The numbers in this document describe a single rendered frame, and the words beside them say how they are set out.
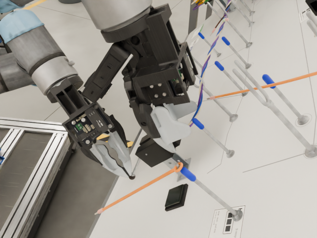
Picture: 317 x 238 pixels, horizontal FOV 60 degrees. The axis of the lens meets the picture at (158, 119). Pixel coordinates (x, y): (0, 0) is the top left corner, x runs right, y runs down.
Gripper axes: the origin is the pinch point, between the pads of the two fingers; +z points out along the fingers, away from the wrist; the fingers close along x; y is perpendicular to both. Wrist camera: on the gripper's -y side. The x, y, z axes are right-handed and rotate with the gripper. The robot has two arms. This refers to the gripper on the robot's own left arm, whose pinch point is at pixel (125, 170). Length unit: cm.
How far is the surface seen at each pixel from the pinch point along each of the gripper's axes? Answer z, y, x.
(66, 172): -6, -127, -42
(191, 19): -30, -66, 58
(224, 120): 2.5, 6.8, 20.3
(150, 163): 0.5, 8.2, 4.9
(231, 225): 10.0, 23.6, 8.3
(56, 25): -151, -271, 11
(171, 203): 7.1, 11.9, 3.8
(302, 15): -4.6, 5.6, 46.1
